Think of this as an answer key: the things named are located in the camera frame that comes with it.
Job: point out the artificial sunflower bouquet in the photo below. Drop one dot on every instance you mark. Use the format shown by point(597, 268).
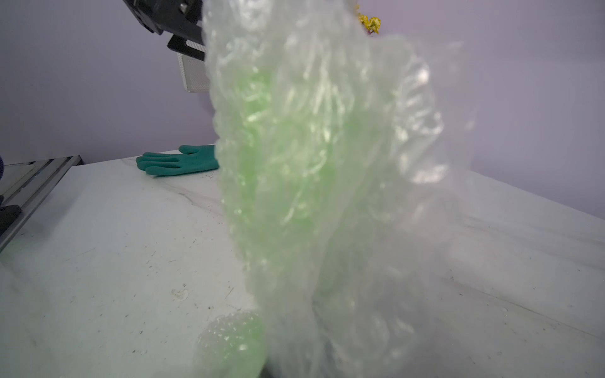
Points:
point(372, 25)

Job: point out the aluminium rail front frame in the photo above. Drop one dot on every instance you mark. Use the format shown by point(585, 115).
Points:
point(24, 186)

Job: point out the green silicone spatula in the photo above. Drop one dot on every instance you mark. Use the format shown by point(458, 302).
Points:
point(190, 159)

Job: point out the clear bubble wrap sheet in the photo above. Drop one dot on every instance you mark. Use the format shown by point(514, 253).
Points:
point(371, 302)

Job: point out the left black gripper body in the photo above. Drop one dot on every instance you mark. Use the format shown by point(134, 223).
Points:
point(178, 17)

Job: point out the green plastic wine glass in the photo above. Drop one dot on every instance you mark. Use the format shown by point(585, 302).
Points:
point(291, 153)

